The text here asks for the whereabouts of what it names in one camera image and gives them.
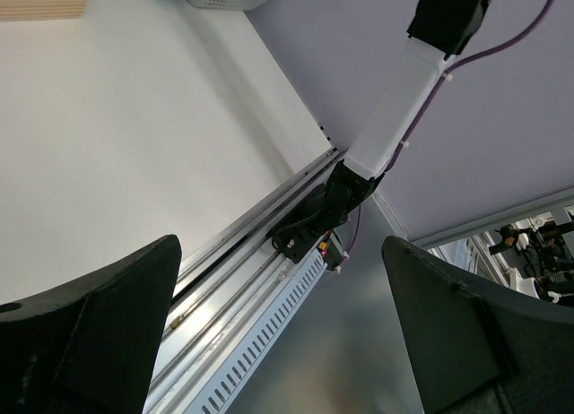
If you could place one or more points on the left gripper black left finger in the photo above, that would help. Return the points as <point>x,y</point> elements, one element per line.
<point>89,345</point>

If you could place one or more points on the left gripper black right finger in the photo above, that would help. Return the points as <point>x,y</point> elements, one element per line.
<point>474,345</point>

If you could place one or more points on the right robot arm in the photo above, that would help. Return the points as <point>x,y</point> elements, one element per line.
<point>437,35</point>

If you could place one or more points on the wooden clothes rack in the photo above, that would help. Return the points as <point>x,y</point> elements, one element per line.
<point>31,10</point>

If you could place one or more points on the aluminium mounting rail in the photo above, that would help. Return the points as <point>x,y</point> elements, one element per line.
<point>233,299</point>

